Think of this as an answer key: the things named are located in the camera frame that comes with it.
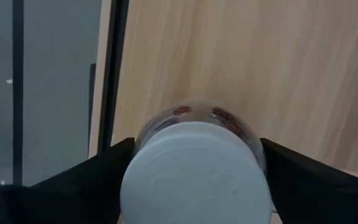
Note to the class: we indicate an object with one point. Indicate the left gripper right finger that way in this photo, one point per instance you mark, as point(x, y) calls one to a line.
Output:
point(322, 193)

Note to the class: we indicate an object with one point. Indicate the black floor tape strip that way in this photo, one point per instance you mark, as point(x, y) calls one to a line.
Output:
point(17, 93)

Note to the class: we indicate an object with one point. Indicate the black aluminium table frame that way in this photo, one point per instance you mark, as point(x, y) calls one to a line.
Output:
point(113, 77)

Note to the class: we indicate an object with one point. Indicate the clear gummy bottle white cap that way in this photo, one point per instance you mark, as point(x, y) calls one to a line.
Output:
point(194, 174)

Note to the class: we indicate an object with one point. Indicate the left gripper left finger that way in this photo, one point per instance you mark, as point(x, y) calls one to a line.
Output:
point(57, 199)

